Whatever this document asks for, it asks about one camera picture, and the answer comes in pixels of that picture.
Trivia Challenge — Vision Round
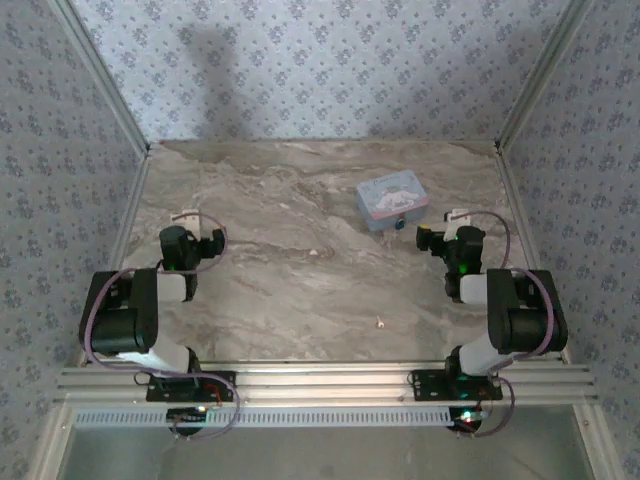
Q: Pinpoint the cartoon rabbit tin box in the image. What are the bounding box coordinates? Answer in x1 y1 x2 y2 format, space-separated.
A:
355 169 431 233

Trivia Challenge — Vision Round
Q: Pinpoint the purple left wrist camera cable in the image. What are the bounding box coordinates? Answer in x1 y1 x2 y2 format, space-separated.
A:
155 211 229 276

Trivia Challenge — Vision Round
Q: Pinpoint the purple wrist camera cable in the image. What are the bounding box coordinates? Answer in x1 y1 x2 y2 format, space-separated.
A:
155 211 229 276
464 210 512 274

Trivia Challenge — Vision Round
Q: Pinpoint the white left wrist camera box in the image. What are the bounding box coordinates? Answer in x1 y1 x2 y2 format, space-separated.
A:
169 209 202 240

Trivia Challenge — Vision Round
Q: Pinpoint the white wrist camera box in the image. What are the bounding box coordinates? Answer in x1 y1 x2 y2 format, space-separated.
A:
443 208 471 240
169 209 202 240

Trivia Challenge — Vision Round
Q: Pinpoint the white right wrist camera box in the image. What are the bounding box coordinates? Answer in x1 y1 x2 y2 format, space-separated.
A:
443 208 471 240

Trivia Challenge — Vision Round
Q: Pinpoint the purple right wrist camera cable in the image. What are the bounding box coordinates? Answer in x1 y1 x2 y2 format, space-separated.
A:
464 210 512 274

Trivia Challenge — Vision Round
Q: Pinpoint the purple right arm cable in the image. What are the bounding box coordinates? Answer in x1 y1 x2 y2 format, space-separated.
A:
452 267 560 438

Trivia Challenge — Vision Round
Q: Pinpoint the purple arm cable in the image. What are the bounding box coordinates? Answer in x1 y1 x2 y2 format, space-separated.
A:
81 268 242 442
452 267 560 438

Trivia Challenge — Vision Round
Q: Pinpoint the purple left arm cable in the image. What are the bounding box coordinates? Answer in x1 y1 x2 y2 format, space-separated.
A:
81 268 242 442

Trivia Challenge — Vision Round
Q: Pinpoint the aluminium frame rail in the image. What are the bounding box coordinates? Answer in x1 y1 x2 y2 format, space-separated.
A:
56 360 600 407

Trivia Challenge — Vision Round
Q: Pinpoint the aluminium corner post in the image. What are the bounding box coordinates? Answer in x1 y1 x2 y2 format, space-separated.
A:
493 0 597 154
48 0 152 157

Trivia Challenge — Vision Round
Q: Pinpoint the slotted grey cable duct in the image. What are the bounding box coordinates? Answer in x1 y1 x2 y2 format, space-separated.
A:
69 404 484 431

